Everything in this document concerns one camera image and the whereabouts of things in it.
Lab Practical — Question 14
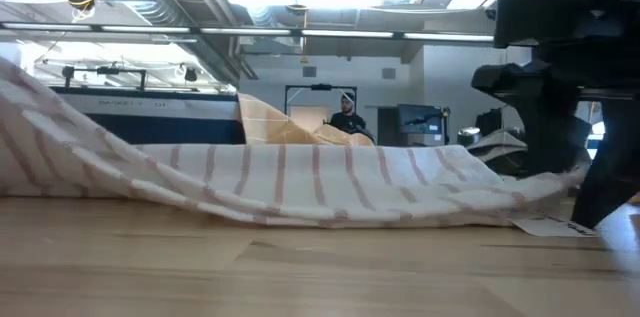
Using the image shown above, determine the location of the dark wall monitor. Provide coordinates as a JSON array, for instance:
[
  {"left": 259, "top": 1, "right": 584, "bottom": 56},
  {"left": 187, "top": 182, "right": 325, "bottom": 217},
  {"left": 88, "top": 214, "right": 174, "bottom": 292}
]
[{"left": 397, "top": 103, "right": 447, "bottom": 136}]

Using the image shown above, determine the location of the grey checked towel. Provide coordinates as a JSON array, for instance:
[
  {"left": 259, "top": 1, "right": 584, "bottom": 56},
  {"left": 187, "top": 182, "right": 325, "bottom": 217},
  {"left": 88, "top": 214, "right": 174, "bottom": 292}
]
[{"left": 465, "top": 126, "right": 530, "bottom": 177}]

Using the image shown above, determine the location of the silver round pot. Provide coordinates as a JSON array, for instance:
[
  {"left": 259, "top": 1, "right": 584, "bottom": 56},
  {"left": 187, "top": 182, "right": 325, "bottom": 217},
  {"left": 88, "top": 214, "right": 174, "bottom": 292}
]
[{"left": 457, "top": 125, "right": 482, "bottom": 148}]

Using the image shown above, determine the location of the navy fabric basket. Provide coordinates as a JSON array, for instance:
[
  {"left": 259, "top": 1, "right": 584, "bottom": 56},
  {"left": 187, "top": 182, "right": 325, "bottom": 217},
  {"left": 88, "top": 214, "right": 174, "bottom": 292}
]
[{"left": 48, "top": 85, "right": 247, "bottom": 146}]

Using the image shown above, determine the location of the long linear ceiling light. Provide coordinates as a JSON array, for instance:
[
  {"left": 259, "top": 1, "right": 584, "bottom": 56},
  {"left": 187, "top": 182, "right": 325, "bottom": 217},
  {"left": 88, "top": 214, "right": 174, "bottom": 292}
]
[{"left": 0, "top": 21, "right": 496, "bottom": 43}]

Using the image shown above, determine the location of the yellow waffle towel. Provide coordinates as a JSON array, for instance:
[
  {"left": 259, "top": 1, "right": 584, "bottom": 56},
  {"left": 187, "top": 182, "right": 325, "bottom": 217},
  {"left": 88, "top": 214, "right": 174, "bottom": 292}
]
[{"left": 236, "top": 91, "right": 376, "bottom": 148}]

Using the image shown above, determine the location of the white pink-striped towel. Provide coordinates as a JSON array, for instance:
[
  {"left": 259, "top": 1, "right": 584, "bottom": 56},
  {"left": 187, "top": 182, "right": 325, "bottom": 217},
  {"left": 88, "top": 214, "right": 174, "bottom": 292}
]
[{"left": 0, "top": 54, "right": 599, "bottom": 238}]

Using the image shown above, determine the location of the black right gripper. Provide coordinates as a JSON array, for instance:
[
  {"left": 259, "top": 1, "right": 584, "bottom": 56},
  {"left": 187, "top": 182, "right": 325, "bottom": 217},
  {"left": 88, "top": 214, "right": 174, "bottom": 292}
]
[{"left": 492, "top": 0, "right": 640, "bottom": 231}]

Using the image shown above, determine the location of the person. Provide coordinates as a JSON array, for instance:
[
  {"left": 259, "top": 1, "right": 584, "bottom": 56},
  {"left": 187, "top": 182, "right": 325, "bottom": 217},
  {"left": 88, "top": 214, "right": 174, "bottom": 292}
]
[{"left": 328, "top": 91, "right": 370, "bottom": 134}]

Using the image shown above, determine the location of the black overhead camera rig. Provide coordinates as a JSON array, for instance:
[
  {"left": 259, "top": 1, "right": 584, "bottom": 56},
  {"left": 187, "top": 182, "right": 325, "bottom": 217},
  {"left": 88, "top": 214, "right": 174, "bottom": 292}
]
[{"left": 60, "top": 64, "right": 150, "bottom": 92}]

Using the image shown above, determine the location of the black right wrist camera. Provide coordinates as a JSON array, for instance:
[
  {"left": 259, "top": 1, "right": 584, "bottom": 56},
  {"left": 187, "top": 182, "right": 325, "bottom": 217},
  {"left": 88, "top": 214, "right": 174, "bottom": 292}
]
[{"left": 470, "top": 60, "right": 554, "bottom": 104}]

